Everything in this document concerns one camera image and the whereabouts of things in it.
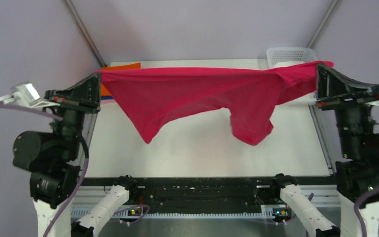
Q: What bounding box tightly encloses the crimson red t-shirt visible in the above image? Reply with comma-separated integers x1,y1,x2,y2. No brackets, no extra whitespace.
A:
100,61,318,146

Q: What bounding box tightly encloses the folded blue t-shirt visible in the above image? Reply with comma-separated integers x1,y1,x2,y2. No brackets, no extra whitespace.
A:
101,96,113,100

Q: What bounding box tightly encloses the folded orange t-shirt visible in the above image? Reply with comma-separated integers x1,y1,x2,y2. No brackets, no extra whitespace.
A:
100,62,141,96

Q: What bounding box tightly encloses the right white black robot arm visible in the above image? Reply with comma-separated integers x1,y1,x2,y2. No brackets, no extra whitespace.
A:
269,63,379,237

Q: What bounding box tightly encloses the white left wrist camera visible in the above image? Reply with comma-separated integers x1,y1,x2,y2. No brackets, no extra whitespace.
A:
0,82,60,109

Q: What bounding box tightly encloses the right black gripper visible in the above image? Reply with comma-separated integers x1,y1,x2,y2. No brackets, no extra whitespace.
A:
313,61,379,158

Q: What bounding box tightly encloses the white slotted cable duct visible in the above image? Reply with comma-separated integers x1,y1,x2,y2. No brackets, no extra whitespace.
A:
71,206,288,219

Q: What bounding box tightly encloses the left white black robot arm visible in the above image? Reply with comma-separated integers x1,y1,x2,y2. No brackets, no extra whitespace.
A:
13,74,139,237

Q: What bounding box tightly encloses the crumpled white t-shirt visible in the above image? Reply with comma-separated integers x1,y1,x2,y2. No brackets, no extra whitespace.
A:
273,61,303,68

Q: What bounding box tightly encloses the white plastic laundry basket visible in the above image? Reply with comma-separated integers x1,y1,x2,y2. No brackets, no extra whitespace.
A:
266,47,318,107

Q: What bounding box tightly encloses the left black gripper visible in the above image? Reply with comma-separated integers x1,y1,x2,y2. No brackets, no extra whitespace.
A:
45,70,103,158

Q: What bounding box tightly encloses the folded pink t-shirt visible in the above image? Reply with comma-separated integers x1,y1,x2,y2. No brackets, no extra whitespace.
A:
101,99,116,104

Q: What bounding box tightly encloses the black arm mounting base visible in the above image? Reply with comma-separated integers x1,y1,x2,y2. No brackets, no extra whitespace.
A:
73,175,340,214

